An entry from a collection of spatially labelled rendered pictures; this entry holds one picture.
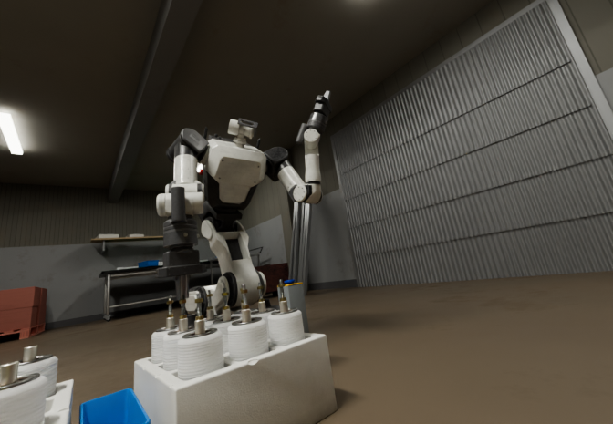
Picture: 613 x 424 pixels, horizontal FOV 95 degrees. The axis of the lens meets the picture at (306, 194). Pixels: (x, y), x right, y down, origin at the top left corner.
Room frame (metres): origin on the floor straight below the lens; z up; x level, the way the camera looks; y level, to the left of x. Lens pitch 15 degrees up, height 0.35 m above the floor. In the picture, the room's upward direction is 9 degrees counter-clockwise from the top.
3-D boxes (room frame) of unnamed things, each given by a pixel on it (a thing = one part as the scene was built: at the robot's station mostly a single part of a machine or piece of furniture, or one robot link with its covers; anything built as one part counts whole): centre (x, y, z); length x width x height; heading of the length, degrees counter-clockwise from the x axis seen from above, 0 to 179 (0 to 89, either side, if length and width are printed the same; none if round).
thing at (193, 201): (0.77, 0.35, 0.57); 0.11 x 0.11 x 0.11; 21
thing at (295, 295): (1.11, 0.11, 0.16); 0.07 x 0.07 x 0.31; 42
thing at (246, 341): (0.77, 0.20, 0.16); 0.10 x 0.10 x 0.18
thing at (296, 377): (0.86, 0.28, 0.09); 0.39 x 0.39 x 0.18; 42
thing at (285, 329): (0.85, 0.11, 0.16); 0.10 x 0.10 x 0.18
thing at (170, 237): (0.77, 0.36, 0.45); 0.13 x 0.10 x 0.12; 131
